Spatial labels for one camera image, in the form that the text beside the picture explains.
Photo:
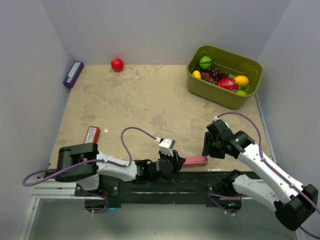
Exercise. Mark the red box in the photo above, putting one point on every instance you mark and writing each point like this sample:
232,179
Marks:
92,135

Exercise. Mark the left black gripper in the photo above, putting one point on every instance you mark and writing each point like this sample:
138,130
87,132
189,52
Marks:
176,163

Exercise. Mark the small yellow lemon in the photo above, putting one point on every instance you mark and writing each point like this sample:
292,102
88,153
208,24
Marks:
196,74

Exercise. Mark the aluminium frame rail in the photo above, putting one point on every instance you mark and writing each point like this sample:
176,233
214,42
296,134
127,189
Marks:
48,187

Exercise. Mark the pink paper box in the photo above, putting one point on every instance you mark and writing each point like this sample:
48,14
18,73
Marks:
195,162

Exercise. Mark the yellow orange fruit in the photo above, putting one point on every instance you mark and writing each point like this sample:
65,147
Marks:
242,80

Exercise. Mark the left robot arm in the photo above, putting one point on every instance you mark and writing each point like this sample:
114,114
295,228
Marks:
84,164

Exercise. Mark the purple grapes bunch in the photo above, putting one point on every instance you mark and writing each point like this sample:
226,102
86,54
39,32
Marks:
213,75

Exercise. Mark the small green fruit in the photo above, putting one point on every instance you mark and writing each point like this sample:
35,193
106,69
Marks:
241,92

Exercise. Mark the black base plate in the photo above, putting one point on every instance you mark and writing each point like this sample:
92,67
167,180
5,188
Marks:
183,188

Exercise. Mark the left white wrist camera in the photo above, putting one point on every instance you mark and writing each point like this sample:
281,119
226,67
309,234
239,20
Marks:
166,146

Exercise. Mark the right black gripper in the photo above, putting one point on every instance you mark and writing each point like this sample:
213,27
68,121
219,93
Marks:
207,149

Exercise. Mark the red dragon fruit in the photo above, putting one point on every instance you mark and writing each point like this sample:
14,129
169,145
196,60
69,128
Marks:
228,84

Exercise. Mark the green plastic basket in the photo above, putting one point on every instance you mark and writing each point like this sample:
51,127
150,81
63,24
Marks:
231,63

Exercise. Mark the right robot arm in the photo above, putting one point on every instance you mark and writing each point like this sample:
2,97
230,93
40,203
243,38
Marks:
291,201

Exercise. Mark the purple box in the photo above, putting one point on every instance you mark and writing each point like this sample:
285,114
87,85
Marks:
73,74

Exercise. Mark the red apple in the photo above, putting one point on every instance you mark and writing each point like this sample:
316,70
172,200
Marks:
117,64

